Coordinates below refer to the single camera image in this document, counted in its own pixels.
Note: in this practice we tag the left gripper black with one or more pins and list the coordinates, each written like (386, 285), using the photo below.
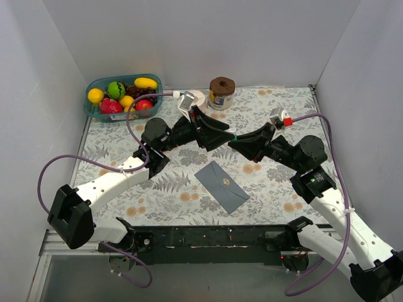
(198, 129)

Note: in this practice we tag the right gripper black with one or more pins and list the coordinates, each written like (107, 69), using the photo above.
(266, 143)

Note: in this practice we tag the grey envelope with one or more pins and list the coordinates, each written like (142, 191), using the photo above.
(222, 187)

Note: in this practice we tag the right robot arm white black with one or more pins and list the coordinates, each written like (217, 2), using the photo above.
(373, 267)

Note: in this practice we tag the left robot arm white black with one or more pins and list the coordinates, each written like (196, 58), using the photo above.
(73, 209)

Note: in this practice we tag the white toilet paper roll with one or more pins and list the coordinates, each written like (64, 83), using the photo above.
(199, 100)

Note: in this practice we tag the brown toilet paper roll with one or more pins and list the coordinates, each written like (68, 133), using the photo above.
(221, 94)

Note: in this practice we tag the red apple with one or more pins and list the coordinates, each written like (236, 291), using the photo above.
(143, 104)

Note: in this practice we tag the yellow mango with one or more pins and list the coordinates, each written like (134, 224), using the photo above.
(145, 83)

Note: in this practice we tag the dark purple grapes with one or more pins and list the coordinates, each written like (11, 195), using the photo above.
(136, 92)

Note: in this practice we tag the small yellow fruit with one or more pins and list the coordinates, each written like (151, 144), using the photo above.
(129, 109)

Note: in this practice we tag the yellow lemon centre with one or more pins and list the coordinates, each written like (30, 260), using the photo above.
(126, 101)

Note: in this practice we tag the yellow lemon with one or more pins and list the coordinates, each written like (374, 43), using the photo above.
(126, 101)
(95, 96)

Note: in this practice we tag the green watermelon ball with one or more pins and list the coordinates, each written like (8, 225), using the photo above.
(115, 90)

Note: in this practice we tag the pink dragon fruit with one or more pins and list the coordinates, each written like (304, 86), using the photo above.
(110, 106)

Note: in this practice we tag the teal plastic fruit basket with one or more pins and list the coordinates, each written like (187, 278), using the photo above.
(102, 83)

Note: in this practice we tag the yellow lemon left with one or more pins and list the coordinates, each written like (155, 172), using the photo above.
(95, 96)

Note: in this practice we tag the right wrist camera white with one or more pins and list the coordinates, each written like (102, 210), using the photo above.
(280, 119)

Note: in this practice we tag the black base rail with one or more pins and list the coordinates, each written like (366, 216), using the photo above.
(271, 245)

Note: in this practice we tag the aluminium frame rail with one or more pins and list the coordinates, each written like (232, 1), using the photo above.
(92, 277)

